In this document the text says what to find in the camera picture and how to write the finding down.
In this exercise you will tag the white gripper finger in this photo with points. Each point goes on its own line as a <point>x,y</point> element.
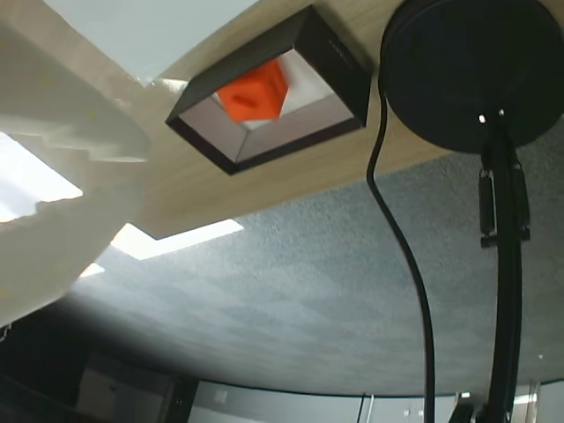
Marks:
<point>53,247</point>
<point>57,88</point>

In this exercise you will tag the orange cube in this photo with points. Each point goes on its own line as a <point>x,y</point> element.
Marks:
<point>253,94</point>

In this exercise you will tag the dark brown open box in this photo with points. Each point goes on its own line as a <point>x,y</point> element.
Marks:
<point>326,79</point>

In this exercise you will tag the white paper sheet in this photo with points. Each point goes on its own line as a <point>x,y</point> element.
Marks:
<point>145,31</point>

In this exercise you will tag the black round stand base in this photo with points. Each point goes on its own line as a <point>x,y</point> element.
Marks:
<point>467,61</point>

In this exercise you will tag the black stand pole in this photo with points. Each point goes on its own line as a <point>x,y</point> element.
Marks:
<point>506,264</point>

